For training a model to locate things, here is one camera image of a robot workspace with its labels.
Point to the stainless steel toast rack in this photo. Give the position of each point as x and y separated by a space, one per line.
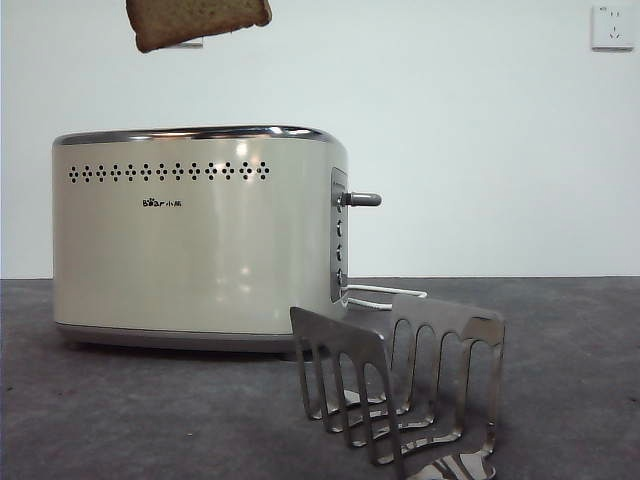
340 335

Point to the brown-crusted bread slice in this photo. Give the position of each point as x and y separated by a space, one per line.
200 20

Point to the cream Bear toaster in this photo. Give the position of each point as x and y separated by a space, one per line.
150 250

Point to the grey toaster lever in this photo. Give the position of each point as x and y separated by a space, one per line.
367 199

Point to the white wall socket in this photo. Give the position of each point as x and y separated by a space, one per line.
612 30
194 45

